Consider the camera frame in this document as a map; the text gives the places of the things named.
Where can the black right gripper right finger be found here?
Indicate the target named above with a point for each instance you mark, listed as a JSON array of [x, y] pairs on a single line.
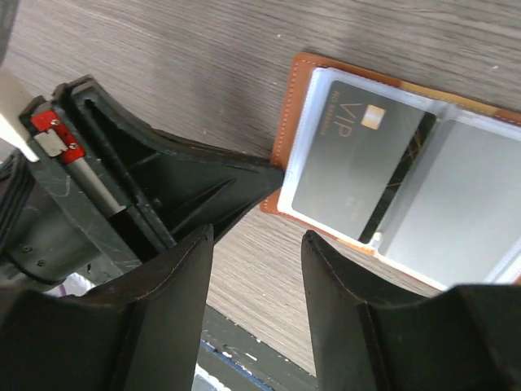
[[369, 334]]

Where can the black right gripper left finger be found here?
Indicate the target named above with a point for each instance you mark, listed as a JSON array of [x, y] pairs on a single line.
[[140, 331]]

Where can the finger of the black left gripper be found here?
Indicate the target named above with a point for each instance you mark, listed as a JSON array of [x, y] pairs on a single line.
[[171, 185]]

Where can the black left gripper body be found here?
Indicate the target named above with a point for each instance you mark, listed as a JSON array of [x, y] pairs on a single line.
[[66, 198]]

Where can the brown leather card holder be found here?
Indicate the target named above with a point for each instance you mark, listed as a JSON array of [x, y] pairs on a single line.
[[455, 212]]

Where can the black VIP credit card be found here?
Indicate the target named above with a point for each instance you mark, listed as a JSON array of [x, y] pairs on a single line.
[[361, 139]]

